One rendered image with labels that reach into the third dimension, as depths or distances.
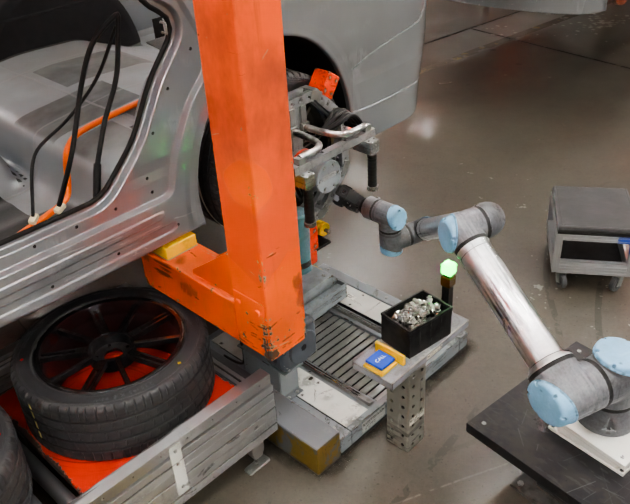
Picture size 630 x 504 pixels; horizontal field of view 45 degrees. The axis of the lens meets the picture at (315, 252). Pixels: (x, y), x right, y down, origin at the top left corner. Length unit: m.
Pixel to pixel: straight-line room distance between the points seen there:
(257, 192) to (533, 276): 1.96
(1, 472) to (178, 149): 1.11
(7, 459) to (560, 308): 2.36
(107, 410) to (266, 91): 1.08
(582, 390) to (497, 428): 0.37
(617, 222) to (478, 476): 1.38
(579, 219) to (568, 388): 1.44
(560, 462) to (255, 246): 1.13
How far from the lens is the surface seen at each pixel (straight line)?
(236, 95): 1.98
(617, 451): 2.48
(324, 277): 3.30
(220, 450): 2.60
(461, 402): 3.04
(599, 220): 3.58
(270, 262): 2.22
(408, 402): 2.67
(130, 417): 2.46
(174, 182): 2.59
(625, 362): 2.35
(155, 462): 2.41
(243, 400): 2.55
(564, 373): 2.28
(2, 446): 2.42
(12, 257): 2.38
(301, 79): 2.85
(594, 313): 3.58
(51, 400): 2.51
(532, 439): 2.53
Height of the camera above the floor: 2.11
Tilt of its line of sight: 33 degrees down
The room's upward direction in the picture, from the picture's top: 4 degrees counter-clockwise
